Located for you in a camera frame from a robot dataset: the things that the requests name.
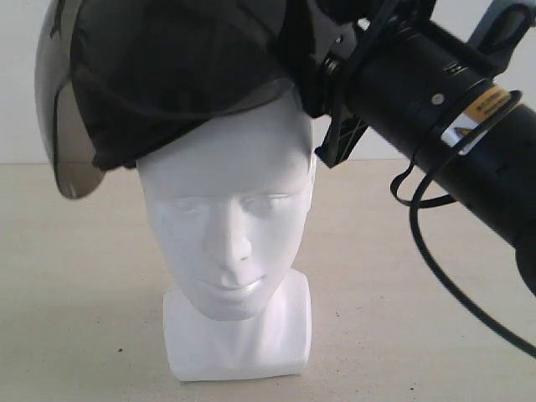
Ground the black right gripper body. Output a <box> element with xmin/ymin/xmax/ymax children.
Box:
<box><xmin>315</xmin><ymin>1</ymin><xmax>436</xmax><ymax>168</ymax></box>

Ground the black helmet with visor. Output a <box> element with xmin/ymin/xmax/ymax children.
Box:
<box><xmin>34</xmin><ymin>1</ymin><xmax>320</xmax><ymax>200</ymax></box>

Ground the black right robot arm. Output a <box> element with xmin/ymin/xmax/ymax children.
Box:
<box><xmin>286</xmin><ymin>1</ymin><xmax>535</xmax><ymax>288</ymax></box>

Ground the white mannequin head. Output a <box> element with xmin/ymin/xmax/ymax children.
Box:
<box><xmin>137</xmin><ymin>93</ymin><xmax>316</xmax><ymax>382</ymax></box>

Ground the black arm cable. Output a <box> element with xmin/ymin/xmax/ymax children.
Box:
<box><xmin>389</xmin><ymin>0</ymin><xmax>536</xmax><ymax>360</ymax></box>

